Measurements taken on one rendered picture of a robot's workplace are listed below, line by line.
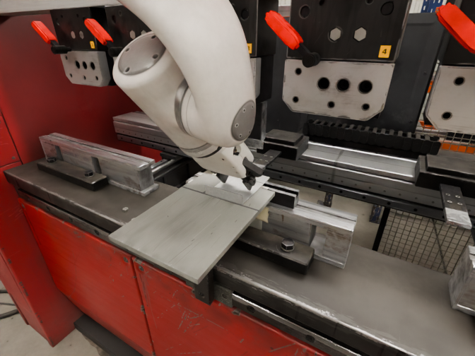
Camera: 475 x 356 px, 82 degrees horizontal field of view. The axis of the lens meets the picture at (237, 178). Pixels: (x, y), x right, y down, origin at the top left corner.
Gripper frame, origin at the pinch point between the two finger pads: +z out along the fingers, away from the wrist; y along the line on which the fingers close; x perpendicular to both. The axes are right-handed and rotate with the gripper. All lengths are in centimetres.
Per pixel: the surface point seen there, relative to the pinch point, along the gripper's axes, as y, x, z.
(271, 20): -7.6, -15.0, -23.5
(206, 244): -4.7, 15.1, -9.2
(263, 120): -3.6, -10.4, -6.1
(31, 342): 98, 85, 63
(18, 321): 115, 83, 64
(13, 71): 86, -12, -10
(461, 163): -41, -23, 18
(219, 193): 0.9, 5.0, -2.1
